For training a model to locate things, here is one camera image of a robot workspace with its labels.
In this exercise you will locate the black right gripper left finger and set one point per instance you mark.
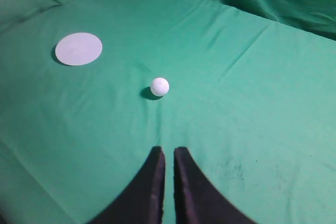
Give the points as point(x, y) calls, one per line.
point(142, 200)

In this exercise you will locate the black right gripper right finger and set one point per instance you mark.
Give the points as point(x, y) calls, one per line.
point(196, 199)

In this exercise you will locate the white dimpled ball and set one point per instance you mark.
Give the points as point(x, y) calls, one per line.
point(159, 87)

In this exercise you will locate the white round plate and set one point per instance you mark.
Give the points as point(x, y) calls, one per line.
point(78, 49)

